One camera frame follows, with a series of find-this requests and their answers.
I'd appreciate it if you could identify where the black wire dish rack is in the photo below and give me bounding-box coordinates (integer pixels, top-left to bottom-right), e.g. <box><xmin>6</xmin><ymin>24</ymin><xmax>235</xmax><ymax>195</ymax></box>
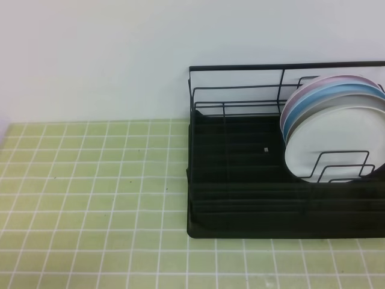
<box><xmin>186</xmin><ymin>61</ymin><xmax>384</xmax><ymax>239</ymax></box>

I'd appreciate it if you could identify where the pink plate in rack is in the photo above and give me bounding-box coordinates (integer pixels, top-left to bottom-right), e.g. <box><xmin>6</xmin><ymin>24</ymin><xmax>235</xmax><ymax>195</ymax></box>
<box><xmin>280</xmin><ymin>75</ymin><xmax>380</xmax><ymax>131</ymax></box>

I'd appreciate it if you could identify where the white marbled plate in rack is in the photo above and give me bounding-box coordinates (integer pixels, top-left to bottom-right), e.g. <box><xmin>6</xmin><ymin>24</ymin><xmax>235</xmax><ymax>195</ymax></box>
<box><xmin>289</xmin><ymin>94</ymin><xmax>384</xmax><ymax>138</ymax></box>

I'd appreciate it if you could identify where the blue plate in rack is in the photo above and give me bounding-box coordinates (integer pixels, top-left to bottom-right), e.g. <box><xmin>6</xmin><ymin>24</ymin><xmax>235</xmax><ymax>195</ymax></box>
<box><xmin>282</xmin><ymin>83</ymin><xmax>384</xmax><ymax>143</ymax></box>

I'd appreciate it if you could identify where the white round plate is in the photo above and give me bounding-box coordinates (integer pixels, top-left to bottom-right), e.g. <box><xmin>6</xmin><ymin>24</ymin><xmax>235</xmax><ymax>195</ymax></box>
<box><xmin>285</xmin><ymin>105</ymin><xmax>384</xmax><ymax>182</ymax></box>

